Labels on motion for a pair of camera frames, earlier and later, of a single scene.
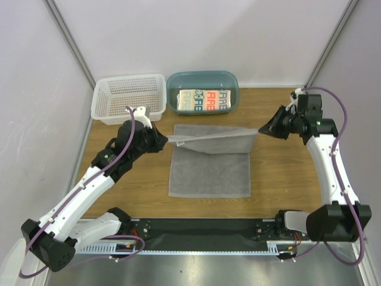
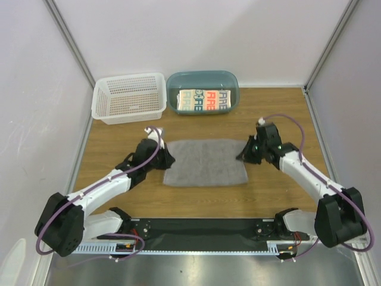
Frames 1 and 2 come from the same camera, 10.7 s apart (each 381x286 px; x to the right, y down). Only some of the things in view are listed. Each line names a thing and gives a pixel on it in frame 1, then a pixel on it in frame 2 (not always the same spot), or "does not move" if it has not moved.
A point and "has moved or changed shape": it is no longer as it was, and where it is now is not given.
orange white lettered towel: x=203 y=100 does not move
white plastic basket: x=111 y=95 does not move
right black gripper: x=280 y=124 -> x=250 y=151
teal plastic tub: x=203 y=80 does not move
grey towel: x=211 y=161 has moved or changed shape
